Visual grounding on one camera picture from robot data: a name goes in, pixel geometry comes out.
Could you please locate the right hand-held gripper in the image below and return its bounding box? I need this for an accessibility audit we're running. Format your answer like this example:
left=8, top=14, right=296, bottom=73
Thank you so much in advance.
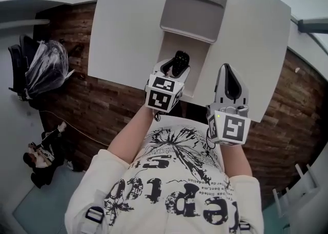
left=206, top=63, right=252, bottom=146

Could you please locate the person's left forearm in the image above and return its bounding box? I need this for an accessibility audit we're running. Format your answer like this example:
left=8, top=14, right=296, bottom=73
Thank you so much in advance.
left=107, top=104, right=160, bottom=163

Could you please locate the clear plastic bag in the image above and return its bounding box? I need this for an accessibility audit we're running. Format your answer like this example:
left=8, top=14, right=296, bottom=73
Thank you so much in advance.
left=25, top=40, right=75, bottom=98

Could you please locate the person's white printed shirt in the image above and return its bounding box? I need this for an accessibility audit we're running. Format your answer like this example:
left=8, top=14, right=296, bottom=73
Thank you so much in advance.
left=64, top=113, right=264, bottom=234

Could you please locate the black office chair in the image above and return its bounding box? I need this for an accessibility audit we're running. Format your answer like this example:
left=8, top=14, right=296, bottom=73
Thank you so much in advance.
left=7, top=34, right=75, bottom=109

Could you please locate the grey harness strap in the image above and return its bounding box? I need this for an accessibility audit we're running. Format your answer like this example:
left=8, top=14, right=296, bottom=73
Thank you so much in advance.
left=79, top=206, right=105, bottom=234
left=238, top=221, right=252, bottom=234

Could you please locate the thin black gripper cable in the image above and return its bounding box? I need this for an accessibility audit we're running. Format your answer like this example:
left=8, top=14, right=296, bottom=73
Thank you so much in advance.
left=204, top=124, right=219, bottom=150

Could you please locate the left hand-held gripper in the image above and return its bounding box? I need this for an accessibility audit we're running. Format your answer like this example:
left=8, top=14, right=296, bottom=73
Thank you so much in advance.
left=145, top=58, right=192, bottom=113

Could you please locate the white metal rack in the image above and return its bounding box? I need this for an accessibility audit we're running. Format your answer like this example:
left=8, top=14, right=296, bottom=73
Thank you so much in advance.
left=271, top=162, right=324, bottom=219

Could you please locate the small black object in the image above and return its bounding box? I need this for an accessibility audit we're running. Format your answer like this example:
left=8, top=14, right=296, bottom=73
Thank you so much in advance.
left=171, top=50, right=191, bottom=77

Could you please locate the person's right forearm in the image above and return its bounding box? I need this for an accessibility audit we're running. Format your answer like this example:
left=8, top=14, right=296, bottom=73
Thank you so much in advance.
left=215, top=141, right=253, bottom=178

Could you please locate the grey window frame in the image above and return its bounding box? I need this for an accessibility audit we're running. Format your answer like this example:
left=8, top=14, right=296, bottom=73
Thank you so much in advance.
left=297, top=16, right=328, bottom=57

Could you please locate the white table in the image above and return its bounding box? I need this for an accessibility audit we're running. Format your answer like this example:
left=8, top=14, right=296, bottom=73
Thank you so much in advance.
left=87, top=0, right=292, bottom=123

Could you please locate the grey tray organizer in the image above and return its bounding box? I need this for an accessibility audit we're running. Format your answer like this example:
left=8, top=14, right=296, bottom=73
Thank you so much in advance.
left=155, top=0, right=230, bottom=98

